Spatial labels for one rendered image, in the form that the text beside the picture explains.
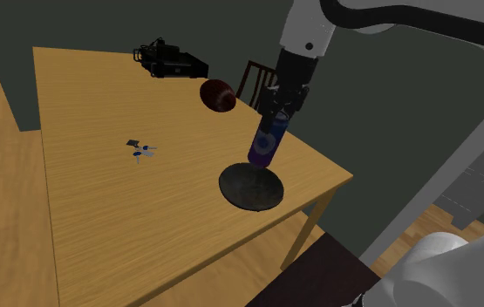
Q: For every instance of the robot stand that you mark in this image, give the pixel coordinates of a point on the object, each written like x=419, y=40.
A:
x=314, y=276

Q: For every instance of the purple can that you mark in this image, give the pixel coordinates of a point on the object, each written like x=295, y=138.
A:
x=264, y=144

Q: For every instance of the dark round plate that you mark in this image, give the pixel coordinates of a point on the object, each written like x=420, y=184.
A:
x=251, y=187

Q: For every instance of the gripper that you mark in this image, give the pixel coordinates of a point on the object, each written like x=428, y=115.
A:
x=294, y=72

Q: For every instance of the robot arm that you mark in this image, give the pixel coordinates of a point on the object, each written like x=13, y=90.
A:
x=445, y=272

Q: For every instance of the dark wooden chair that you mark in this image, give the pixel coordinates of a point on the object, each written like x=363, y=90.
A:
x=255, y=83

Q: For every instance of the bunch of blue keys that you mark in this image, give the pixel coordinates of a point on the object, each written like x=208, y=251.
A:
x=141, y=150

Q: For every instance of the black electronic device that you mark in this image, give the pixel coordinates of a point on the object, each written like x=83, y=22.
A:
x=173, y=64

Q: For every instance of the grey cabinet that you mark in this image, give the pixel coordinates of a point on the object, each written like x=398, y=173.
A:
x=479, y=183

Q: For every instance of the dark red ball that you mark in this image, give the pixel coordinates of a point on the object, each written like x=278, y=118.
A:
x=217, y=95

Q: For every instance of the wooden table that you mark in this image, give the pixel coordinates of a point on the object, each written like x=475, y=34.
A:
x=139, y=221

